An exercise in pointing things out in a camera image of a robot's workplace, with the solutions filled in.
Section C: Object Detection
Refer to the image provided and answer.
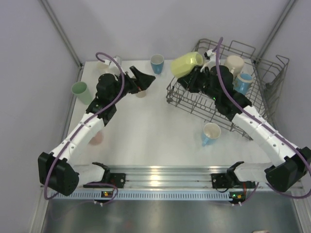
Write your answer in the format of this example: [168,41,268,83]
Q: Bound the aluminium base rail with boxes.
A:
[110,165,227,190]

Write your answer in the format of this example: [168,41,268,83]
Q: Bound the grey wire dish rack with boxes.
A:
[166,39,289,139]

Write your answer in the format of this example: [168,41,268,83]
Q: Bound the blue butterfly mug orange inside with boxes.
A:
[234,73,253,95]

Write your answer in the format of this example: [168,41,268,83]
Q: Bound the floral cream mug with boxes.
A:
[224,55,245,78]

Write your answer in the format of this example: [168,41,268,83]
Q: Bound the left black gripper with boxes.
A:
[110,66,155,104]

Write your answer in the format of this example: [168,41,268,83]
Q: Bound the beige tumbler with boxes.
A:
[136,90,147,98]

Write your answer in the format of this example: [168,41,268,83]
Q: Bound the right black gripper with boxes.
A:
[178,65,220,101]

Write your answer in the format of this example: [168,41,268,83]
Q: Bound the pale yellow-green mug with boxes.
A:
[171,51,204,79]

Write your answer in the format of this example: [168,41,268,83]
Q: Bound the white mug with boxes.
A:
[96,61,110,70]

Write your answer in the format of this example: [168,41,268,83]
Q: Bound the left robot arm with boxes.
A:
[38,66,156,196]

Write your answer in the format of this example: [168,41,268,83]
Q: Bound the green tumbler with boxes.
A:
[71,82,93,105]

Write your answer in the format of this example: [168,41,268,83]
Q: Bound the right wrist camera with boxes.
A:
[201,49,216,71]

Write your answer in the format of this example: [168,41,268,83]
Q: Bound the pink mug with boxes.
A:
[89,131,104,146]

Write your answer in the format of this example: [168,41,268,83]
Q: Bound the perforated cable tray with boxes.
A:
[54,189,245,201]

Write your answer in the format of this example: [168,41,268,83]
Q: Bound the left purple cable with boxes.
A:
[43,51,127,200]

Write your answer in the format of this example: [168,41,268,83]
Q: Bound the dark blue mug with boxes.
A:
[150,54,164,74]

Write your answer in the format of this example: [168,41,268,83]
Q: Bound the light blue mug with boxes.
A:
[202,122,222,146]

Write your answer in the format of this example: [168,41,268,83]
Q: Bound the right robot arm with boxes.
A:
[178,66,311,193]

